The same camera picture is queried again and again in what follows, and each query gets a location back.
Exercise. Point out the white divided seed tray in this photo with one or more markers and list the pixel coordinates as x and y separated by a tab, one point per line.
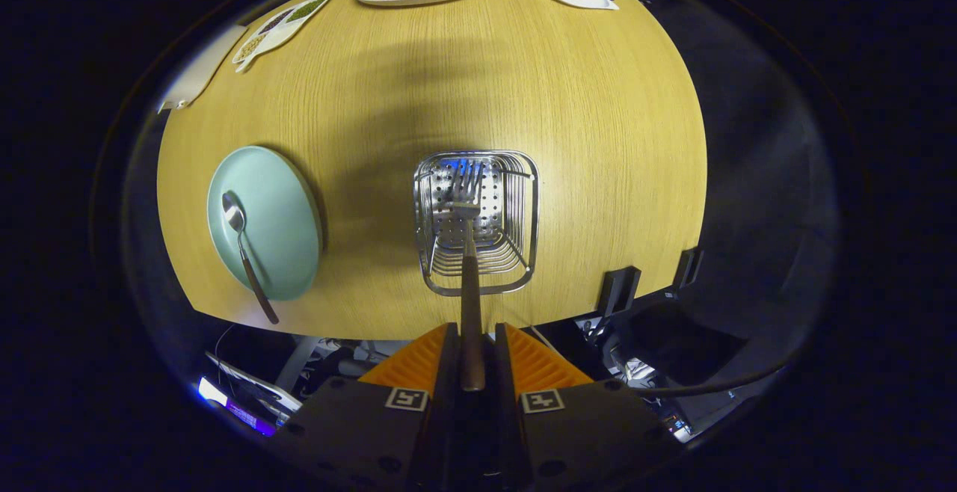
278	28

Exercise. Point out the black table clamp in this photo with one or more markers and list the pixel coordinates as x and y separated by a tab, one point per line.
688	268
619	290

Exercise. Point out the device with blue light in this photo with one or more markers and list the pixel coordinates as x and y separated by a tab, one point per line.
247	402

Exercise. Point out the black office chair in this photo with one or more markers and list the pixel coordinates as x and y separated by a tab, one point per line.
673	342

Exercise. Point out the perforated metal basket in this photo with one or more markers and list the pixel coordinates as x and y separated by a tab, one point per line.
516	223

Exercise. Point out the pale green round plate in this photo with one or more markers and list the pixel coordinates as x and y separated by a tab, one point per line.
284	223

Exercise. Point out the cream white toaster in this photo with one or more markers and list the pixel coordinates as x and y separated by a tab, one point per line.
202	69

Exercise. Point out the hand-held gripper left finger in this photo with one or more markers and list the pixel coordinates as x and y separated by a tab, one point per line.
359	440

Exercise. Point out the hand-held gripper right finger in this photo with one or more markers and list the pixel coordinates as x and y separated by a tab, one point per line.
591	440

